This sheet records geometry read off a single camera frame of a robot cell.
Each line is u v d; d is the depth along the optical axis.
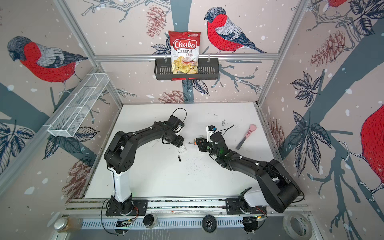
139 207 0.73
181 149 0.95
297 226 0.69
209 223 0.60
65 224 0.61
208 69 0.95
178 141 0.86
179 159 0.90
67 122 0.71
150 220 0.62
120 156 0.51
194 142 0.98
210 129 0.78
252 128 1.04
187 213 0.73
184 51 0.83
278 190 0.42
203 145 0.76
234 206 0.73
